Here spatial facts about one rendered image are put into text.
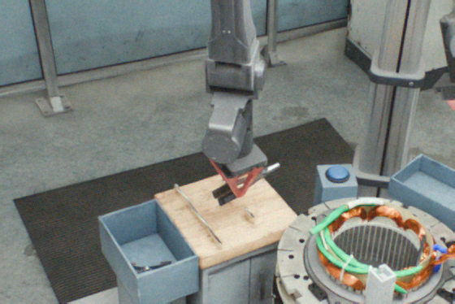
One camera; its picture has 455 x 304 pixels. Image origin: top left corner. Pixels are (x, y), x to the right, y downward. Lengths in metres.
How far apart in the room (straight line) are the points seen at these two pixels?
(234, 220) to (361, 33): 2.52
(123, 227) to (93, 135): 2.01
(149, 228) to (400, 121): 0.56
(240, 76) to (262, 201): 0.35
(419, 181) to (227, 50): 0.61
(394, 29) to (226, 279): 0.58
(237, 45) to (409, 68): 0.58
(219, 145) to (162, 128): 2.31
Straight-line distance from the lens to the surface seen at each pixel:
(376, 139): 1.79
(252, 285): 1.54
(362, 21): 3.89
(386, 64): 1.70
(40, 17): 3.49
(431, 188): 1.67
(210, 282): 1.47
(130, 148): 3.44
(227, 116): 1.23
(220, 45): 1.20
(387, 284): 1.24
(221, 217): 1.49
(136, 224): 1.54
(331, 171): 1.64
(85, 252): 2.98
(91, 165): 3.37
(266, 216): 1.49
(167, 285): 1.43
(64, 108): 3.68
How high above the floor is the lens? 2.05
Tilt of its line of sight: 39 degrees down
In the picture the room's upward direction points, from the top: 5 degrees clockwise
